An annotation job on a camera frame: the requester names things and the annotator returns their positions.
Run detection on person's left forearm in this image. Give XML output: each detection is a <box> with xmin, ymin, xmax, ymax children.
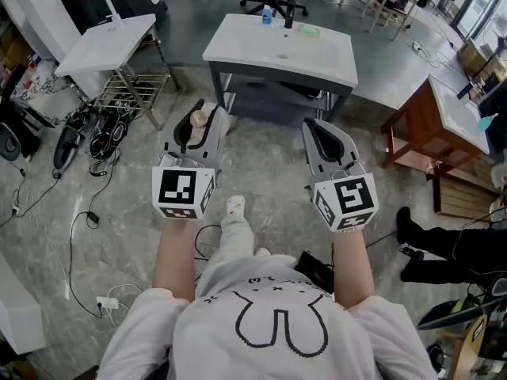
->
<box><xmin>152</xmin><ymin>218</ymin><xmax>199</xmax><ymax>302</ymax></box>

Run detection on white washbasin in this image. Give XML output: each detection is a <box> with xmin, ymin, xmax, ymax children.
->
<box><xmin>54</xmin><ymin>13</ymin><xmax>158</xmax><ymax>78</ymax></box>

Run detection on white cabinet basin top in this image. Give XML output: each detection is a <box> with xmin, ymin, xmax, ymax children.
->
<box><xmin>428</xmin><ymin>73</ymin><xmax>491</xmax><ymax>156</ymax></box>

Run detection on steel washbasin frame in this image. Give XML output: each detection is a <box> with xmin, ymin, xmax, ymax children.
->
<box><xmin>93</xmin><ymin>33</ymin><xmax>180</xmax><ymax>131</ymax></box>

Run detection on cardboard boxes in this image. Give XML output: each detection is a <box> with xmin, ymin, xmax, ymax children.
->
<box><xmin>458</xmin><ymin>37</ymin><xmax>507</xmax><ymax>82</ymax></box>

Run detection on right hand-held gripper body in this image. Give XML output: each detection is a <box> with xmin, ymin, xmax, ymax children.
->
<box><xmin>308</xmin><ymin>159</ymin><xmax>379</xmax><ymax>234</ymax></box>

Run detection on white washbasin sink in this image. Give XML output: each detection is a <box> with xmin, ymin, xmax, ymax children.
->
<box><xmin>202</xmin><ymin>13</ymin><xmax>360</xmax><ymax>89</ymax></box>

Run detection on person's right forearm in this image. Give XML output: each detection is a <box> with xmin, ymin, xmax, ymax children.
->
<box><xmin>331</xmin><ymin>228</ymin><xmax>375</xmax><ymax>309</ymax></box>

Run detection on white faucet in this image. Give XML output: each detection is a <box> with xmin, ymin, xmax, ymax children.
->
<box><xmin>103</xmin><ymin>0</ymin><xmax>124</xmax><ymax>32</ymax></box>

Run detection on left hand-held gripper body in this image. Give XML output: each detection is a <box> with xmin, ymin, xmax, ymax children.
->
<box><xmin>152</xmin><ymin>150</ymin><xmax>220</xmax><ymax>222</ymax></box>

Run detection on black devices on floor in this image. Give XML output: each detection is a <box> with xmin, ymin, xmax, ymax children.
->
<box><xmin>53</xmin><ymin>107</ymin><xmax>128</xmax><ymax>170</ymax></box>

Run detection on small beige bottle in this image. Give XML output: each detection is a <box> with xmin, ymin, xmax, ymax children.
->
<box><xmin>189</xmin><ymin>103</ymin><xmax>219</xmax><ymax>144</ymax></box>

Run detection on light wooden chair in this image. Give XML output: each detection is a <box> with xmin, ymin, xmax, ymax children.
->
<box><xmin>362</xmin><ymin>0</ymin><xmax>419</xmax><ymax>41</ymax></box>

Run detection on black waist pack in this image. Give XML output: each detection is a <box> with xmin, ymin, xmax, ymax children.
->
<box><xmin>295</xmin><ymin>250</ymin><xmax>336</xmax><ymax>295</ymax></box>

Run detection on brown wooden cabinet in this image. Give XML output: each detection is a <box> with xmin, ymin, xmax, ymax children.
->
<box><xmin>380</xmin><ymin>75</ymin><xmax>492</xmax><ymax>213</ymax></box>

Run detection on black faucet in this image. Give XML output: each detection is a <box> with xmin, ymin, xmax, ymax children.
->
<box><xmin>284</xmin><ymin>0</ymin><xmax>298</xmax><ymax>30</ymax></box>

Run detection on teal and white plastic object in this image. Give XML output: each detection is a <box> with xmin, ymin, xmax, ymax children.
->
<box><xmin>477</xmin><ymin>112</ymin><xmax>500</xmax><ymax>132</ymax></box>

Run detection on person's white printed shirt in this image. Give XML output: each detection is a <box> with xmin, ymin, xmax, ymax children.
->
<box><xmin>97</xmin><ymin>253</ymin><xmax>436</xmax><ymax>380</ymax></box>

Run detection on person's grey trouser leg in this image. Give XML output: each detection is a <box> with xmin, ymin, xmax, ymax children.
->
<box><xmin>219</xmin><ymin>211</ymin><xmax>255</xmax><ymax>263</ymax></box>

